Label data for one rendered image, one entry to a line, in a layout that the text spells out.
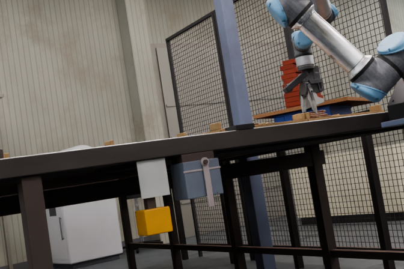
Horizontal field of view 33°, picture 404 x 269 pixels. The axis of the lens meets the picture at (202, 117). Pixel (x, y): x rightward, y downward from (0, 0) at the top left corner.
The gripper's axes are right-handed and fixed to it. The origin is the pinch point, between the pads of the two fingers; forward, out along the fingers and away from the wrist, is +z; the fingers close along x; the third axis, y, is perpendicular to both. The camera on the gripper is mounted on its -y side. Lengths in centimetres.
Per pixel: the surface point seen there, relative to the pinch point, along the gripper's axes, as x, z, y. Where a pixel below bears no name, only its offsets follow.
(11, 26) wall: 575, -199, -112
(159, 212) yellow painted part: -52, 28, -79
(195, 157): -47, 12, -63
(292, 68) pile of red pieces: 64, -30, 23
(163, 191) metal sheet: -49, 22, -76
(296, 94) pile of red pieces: 63, -16, 23
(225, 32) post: 178, -78, 28
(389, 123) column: -43.0, 10.8, 11.5
